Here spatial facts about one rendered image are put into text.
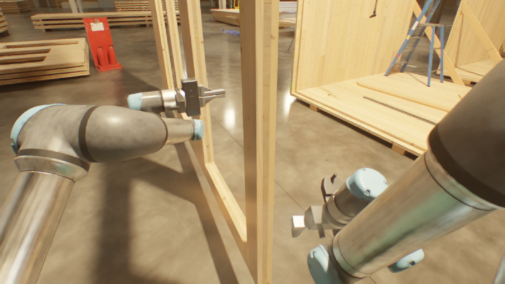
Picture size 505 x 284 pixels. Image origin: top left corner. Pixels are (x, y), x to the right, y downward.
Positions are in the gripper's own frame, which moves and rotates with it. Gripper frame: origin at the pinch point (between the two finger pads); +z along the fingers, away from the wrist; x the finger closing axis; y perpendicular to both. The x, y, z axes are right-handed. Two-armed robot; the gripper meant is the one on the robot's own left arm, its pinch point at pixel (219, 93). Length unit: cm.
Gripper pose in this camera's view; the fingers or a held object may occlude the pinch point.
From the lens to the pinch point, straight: 97.0
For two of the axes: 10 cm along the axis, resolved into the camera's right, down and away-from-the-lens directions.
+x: 0.1, 9.1, 4.2
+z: 9.1, -1.8, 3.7
